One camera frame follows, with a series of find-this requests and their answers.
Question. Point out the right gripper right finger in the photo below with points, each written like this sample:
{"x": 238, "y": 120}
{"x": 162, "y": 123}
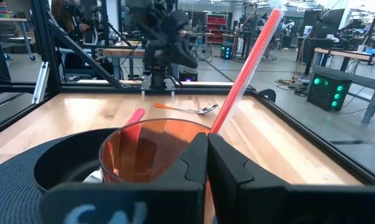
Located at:
{"x": 268, "y": 205}

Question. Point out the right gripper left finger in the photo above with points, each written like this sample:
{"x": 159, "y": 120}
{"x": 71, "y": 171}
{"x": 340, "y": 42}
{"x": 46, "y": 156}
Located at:
{"x": 128, "y": 202}

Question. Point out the wooden workbench with grey legs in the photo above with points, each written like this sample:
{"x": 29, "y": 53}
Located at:
{"x": 346, "y": 55}

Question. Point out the orange faceted plastic tumbler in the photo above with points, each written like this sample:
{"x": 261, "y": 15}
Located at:
{"x": 156, "y": 149}

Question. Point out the red drinking straw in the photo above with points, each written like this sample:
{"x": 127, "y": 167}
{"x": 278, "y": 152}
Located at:
{"x": 246, "y": 71}

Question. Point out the black bowl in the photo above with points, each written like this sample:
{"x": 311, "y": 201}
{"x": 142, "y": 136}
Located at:
{"x": 66, "y": 155}

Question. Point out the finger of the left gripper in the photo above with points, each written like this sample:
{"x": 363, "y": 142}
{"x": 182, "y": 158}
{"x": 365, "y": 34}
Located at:
{"x": 178, "y": 53}
{"x": 190, "y": 57}

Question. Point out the round floor fan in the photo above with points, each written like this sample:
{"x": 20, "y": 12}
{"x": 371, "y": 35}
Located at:
{"x": 203, "y": 51}

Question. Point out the red storage shelf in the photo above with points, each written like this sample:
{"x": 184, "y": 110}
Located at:
{"x": 216, "y": 28}

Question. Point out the black aluminium table frame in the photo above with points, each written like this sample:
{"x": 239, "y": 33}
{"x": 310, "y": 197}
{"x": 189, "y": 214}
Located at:
{"x": 44, "y": 46}

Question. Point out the person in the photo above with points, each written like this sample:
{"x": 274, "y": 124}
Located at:
{"x": 61, "y": 15}

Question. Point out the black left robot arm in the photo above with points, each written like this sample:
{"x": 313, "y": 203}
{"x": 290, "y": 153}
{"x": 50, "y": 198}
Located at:
{"x": 158, "y": 62}

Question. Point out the silver frame bracket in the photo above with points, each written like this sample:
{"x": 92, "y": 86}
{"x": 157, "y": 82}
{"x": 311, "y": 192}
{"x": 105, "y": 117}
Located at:
{"x": 40, "y": 82}

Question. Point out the black computer with green lights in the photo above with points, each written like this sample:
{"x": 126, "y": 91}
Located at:
{"x": 327, "y": 91}

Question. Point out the grey wheeled cart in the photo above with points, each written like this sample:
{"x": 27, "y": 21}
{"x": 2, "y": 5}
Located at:
{"x": 16, "y": 37}

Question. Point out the round dark woven placemat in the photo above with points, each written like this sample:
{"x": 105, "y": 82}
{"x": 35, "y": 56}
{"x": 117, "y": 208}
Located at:
{"x": 7, "y": 193}

